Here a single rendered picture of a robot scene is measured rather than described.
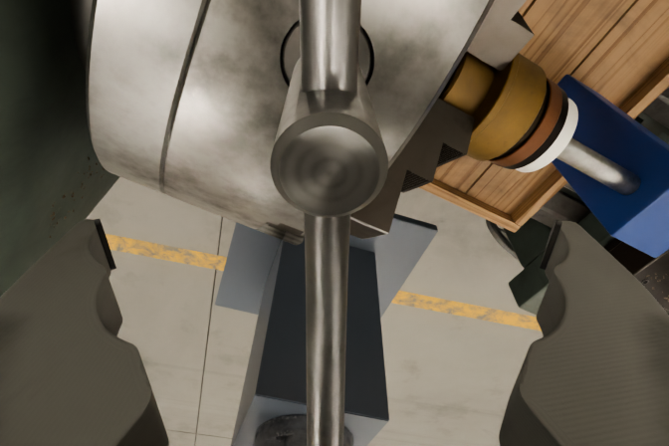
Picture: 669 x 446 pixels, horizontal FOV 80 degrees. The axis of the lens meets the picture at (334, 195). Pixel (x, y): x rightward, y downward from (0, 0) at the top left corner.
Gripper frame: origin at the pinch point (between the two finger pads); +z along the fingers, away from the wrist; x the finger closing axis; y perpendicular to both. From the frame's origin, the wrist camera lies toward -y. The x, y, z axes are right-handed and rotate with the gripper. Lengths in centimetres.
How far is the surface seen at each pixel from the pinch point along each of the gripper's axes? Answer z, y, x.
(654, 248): 17.3, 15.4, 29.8
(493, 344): 141, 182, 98
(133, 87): 4.7, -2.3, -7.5
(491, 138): 16.0, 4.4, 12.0
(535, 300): 38, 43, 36
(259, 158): 5.0, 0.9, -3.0
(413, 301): 140, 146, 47
